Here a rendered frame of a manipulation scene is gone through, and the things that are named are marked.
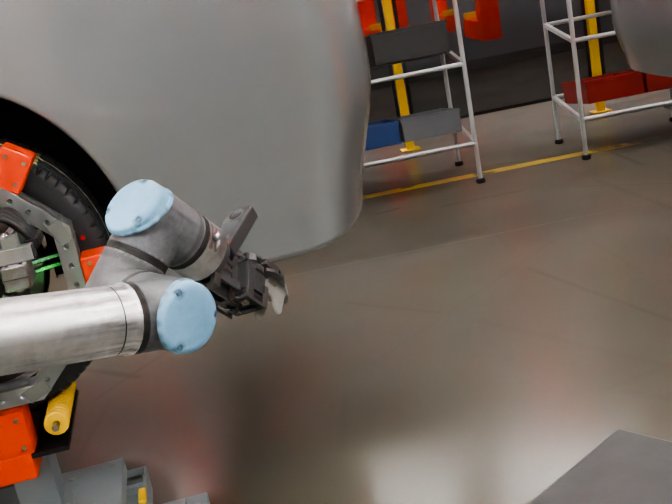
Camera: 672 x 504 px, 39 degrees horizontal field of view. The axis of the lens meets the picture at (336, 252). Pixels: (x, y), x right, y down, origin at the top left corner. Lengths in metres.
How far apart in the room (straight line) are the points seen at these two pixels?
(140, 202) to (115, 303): 0.21
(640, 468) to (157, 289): 1.16
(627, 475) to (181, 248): 1.06
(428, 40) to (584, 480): 4.08
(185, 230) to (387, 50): 4.44
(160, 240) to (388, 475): 1.60
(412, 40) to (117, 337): 4.72
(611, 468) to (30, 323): 1.29
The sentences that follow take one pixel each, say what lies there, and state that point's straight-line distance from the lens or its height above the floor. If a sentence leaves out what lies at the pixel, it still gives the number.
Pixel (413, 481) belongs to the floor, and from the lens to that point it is 2.71.
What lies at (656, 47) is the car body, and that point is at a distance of 3.72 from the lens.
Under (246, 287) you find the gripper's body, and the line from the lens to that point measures 1.42.
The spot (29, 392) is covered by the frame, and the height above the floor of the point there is 0.61.
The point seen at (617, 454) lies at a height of 0.34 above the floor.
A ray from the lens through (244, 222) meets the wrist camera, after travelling 1.47.
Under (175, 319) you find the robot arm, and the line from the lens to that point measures 1.14.
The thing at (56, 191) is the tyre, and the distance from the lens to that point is 2.22.
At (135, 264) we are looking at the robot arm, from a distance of 1.28.
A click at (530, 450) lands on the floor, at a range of 2.78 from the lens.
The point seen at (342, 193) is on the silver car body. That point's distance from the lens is 2.32.
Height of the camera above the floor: 1.38
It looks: 16 degrees down
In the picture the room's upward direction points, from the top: 11 degrees counter-clockwise
